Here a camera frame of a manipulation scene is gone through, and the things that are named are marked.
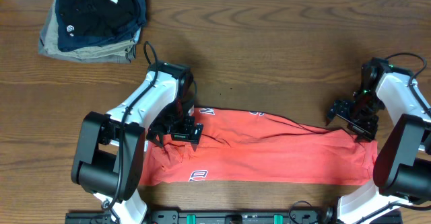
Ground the red t-shirt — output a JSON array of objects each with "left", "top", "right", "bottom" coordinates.
[{"left": 139, "top": 108, "right": 378, "bottom": 186}]

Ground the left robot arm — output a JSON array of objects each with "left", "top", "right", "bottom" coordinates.
[{"left": 65, "top": 63, "right": 203, "bottom": 223}]

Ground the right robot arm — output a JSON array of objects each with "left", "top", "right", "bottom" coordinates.
[{"left": 319, "top": 57, "right": 430, "bottom": 223}]

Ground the beige folded shirt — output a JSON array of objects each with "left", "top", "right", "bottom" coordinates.
[{"left": 40, "top": 1, "right": 141, "bottom": 59}]

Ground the navy folded shirt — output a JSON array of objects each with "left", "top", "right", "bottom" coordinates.
[{"left": 55, "top": 0, "right": 146, "bottom": 52}]

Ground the black folded shirt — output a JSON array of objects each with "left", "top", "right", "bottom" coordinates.
[{"left": 56, "top": 0, "right": 137, "bottom": 37}]

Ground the grey folded shirt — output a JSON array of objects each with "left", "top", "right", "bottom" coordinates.
[{"left": 38, "top": 0, "right": 137, "bottom": 65}]

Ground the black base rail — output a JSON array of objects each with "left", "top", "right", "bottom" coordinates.
[{"left": 65, "top": 210, "right": 403, "bottom": 224}]

